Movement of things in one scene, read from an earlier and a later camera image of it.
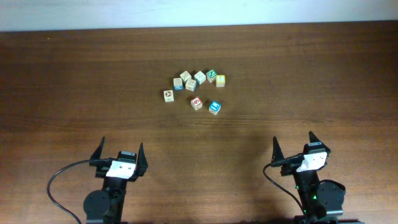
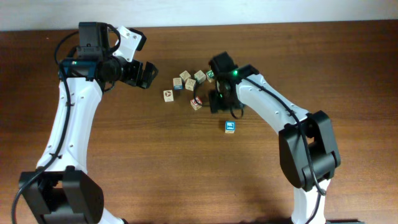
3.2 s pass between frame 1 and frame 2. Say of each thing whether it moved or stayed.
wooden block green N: stayed
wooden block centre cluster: stayed
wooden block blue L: moved
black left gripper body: moved
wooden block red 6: stayed
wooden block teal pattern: stayed
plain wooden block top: stayed
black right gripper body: moved
